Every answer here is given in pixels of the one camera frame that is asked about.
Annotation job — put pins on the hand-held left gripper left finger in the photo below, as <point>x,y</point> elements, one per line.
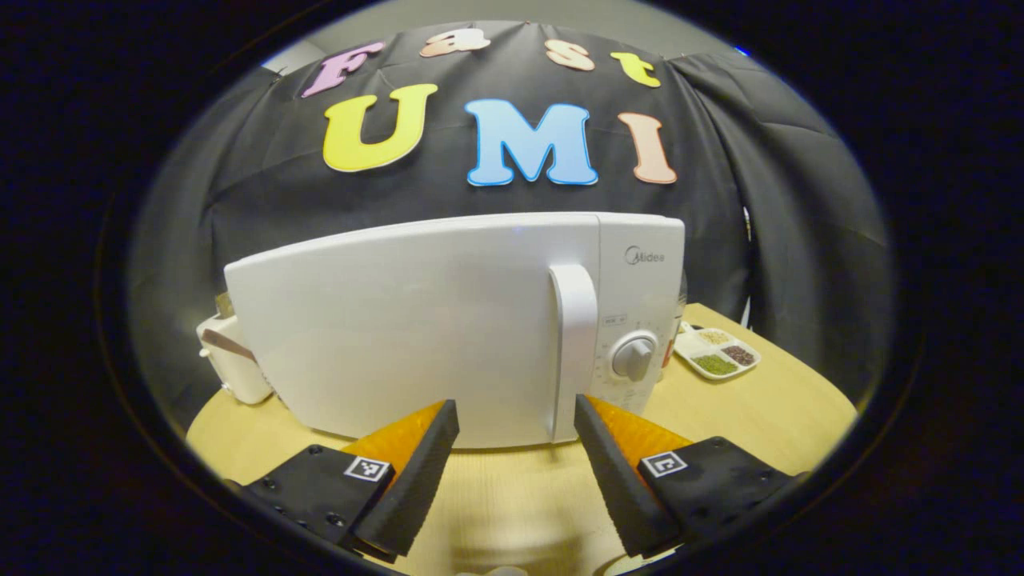
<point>420,480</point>

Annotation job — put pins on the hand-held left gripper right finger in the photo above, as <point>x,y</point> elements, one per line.
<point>612,480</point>

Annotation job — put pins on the white microwave oven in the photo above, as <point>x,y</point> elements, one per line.
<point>400,320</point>

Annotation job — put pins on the white divided plate with beans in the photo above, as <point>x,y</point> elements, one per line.
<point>718,352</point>

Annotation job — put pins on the white toaster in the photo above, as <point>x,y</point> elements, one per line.
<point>232,372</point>

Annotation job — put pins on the brown bread slice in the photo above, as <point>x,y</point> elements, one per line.
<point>223,306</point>

